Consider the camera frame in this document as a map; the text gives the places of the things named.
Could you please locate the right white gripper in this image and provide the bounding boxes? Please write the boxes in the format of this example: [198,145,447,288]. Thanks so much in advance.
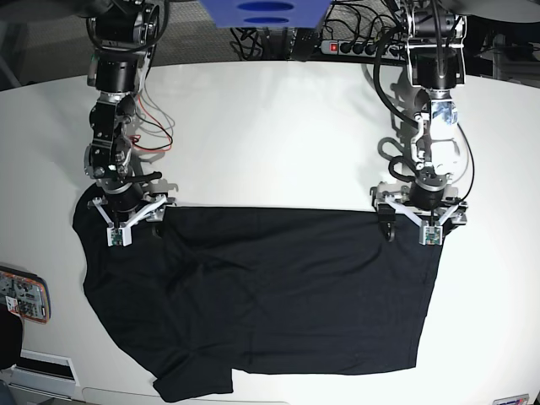
[88,179,176,247]

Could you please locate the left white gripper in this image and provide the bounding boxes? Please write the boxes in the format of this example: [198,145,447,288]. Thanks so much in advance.
[370,181,468,246]

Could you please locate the black T-shirt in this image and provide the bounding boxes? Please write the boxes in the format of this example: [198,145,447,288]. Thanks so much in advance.
[73,186,442,402]

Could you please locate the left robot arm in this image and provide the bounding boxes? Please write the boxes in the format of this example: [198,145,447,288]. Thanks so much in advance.
[370,1,472,246]

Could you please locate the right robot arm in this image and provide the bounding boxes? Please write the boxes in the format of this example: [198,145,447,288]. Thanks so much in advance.
[84,1,173,247]

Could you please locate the orange clear screw box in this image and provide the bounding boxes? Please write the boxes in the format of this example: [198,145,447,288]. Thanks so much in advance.
[1,266,51,324]

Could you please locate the white power strip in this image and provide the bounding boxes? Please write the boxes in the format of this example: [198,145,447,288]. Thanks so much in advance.
[320,40,405,61]

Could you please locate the black chair edge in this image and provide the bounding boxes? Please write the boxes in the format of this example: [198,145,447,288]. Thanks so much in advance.
[0,305,24,370]

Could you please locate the white flat tray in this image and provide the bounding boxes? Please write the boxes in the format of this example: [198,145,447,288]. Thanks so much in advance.
[8,349,79,401]

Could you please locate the black remote control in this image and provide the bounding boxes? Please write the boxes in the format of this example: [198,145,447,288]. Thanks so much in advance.
[290,28,319,62]

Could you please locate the blue plastic box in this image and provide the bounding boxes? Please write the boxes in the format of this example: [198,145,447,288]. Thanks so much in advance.
[200,0,331,28]

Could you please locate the small printed card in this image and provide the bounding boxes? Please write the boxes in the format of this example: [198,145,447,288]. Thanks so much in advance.
[492,394,530,405]

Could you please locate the tangled black cables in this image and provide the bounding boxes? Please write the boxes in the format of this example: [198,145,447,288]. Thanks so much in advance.
[229,26,271,61]

